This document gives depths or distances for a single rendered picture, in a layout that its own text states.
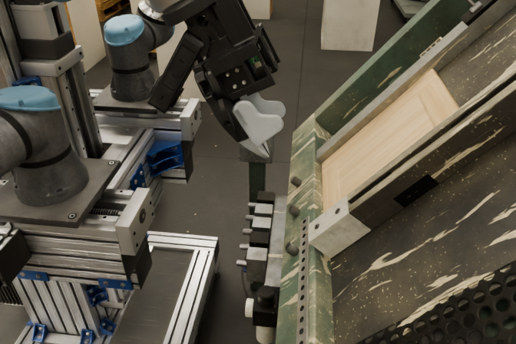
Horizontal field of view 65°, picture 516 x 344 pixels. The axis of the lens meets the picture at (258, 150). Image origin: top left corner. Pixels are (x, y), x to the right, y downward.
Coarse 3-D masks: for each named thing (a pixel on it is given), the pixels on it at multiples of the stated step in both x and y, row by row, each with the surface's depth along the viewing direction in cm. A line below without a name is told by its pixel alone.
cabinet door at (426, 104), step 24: (432, 72) 103; (408, 96) 106; (432, 96) 97; (384, 120) 109; (408, 120) 99; (432, 120) 91; (360, 144) 112; (384, 144) 102; (408, 144) 93; (336, 168) 115; (360, 168) 104; (336, 192) 106
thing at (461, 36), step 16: (512, 0) 94; (480, 16) 97; (496, 16) 96; (464, 32) 99; (480, 32) 99; (432, 48) 106; (448, 48) 102; (464, 48) 101; (416, 64) 108; (432, 64) 104; (400, 80) 110; (416, 80) 107; (384, 96) 112; (368, 112) 114; (352, 128) 117; (336, 144) 120; (320, 160) 124
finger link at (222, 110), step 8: (208, 88) 46; (208, 96) 46; (216, 96) 46; (216, 104) 45; (224, 104) 45; (232, 104) 47; (216, 112) 46; (224, 112) 45; (232, 112) 47; (224, 120) 46; (232, 120) 47; (224, 128) 47; (232, 128) 47; (240, 128) 48; (232, 136) 48; (240, 136) 48
